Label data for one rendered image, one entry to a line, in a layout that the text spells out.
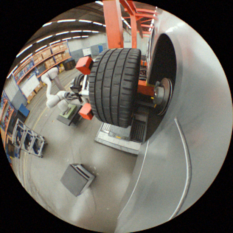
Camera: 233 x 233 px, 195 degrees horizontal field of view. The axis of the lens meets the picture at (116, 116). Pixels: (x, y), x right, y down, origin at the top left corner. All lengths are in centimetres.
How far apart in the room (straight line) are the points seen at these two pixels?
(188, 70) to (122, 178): 127
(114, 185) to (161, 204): 117
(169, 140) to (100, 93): 31
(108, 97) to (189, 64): 30
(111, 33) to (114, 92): 85
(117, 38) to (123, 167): 175
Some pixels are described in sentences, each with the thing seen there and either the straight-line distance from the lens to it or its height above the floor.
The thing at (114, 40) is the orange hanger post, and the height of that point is 128.
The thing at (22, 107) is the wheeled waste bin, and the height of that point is 69.
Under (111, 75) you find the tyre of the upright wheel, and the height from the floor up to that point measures 107.
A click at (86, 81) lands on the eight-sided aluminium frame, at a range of 47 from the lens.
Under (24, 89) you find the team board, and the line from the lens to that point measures 632.
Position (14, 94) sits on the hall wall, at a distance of 1103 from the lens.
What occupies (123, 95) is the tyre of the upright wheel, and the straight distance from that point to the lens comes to 28.
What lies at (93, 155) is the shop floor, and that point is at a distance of 127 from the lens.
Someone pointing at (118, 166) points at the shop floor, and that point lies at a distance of 120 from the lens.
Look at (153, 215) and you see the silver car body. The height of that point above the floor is 109.
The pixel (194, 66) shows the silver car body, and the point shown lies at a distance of 15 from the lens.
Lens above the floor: 118
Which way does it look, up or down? 56 degrees down
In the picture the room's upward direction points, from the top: 7 degrees counter-clockwise
